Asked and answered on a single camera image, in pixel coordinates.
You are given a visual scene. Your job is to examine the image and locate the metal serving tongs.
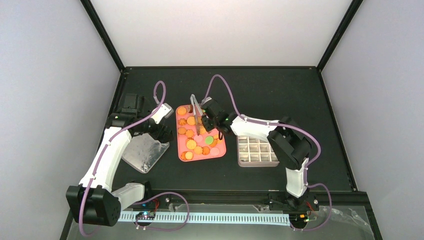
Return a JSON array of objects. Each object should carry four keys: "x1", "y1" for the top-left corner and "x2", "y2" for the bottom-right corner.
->
[{"x1": 189, "y1": 94, "x2": 203, "y2": 135}]

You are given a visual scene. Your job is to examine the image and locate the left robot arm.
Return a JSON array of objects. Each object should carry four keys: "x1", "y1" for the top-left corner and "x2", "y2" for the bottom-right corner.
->
[{"x1": 65, "y1": 93, "x2": 174, "y2": 227}]

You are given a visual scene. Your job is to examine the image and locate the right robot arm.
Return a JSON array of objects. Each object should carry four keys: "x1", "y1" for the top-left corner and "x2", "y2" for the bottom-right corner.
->
[{"x1": 200, "y1": 97, "x2": 312, "y2": 210}]

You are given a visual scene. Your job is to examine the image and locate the green round cookie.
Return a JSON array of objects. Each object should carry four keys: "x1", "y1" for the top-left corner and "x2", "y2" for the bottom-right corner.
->
[{"x1": 204, "y1": 135, "x2": 214, "y2": 145}]

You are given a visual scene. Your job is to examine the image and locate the pink cookie tray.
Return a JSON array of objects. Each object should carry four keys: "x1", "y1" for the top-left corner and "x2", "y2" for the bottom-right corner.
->
[{"x1": 175, "y1": 104, "x2": 227, "y2": 162}]

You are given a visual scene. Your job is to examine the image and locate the clear plastic tin lid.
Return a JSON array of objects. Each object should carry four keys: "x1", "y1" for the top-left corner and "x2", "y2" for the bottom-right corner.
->
[{"x1": 122, "y1": 133, "x2": 170, "y2": 174}]

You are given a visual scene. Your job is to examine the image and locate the large round sandwich cookie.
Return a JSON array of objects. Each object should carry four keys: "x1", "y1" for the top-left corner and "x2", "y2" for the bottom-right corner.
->
[{"x1": 186, "y1": 139, "x2": 197, "y2": 150}]

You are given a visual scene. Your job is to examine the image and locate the pink round cookie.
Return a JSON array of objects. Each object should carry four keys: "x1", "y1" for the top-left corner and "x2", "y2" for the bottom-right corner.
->
[{"x1": 209, "y1": 147, "x2": 220, "y2": 157}]

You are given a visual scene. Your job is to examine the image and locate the white divided cookie tin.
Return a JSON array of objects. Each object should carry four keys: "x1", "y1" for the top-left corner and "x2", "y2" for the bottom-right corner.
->
[{"x1": 237, "y1": 136, "x2": 280, "y2": 168}]

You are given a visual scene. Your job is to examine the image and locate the left base circuit board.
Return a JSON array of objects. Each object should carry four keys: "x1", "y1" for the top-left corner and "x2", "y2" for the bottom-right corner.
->
[{"x1": 135, "y1": 211, "x2": 156, "y2": 221}]

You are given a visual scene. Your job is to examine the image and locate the base circuit board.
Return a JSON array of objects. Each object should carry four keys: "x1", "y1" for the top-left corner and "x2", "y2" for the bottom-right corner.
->
[
  {"x1": 135, "y1": 211, "x2": 156, "y2": 221},
  {"x1": 289, "y1": 214, "x2": 317, "y2": 223}
]

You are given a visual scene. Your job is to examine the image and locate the right base circuit board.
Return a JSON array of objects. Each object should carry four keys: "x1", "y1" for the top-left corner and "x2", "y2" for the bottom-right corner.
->
[{"x1": 289, "y1": 214, "x2": 317, "y2": 223}]

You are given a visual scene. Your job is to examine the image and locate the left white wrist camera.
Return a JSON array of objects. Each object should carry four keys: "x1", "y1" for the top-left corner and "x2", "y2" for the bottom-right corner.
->
[{"x1": 150, "y1": 103, "x2": 174, "y2": 124}]

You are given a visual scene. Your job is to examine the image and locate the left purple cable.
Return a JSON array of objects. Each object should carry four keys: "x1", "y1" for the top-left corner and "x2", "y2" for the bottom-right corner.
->
[{"x1": 78, "y1": 80, "x2": 190, "y2": 237}]

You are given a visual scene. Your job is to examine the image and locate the purple cable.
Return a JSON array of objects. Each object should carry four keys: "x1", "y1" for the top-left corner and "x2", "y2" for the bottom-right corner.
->
[
  {"x1": 202, "y1": 74, "x2": 333, "y2": 232},
  {"x1": 78, "y1": 80, "x2": 190, "y2": 237}
]

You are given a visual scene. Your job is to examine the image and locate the white slotted cable duct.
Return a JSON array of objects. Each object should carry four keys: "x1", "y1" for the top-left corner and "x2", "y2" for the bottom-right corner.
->
[{"x1": 113, "y1": 211, "x2": 291, "y2": 227}]

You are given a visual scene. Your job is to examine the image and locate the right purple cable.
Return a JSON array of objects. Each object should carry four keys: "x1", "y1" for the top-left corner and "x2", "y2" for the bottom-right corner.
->
[{"x1": 202, "y1": 74, "x2": 333, "y2": 232}]

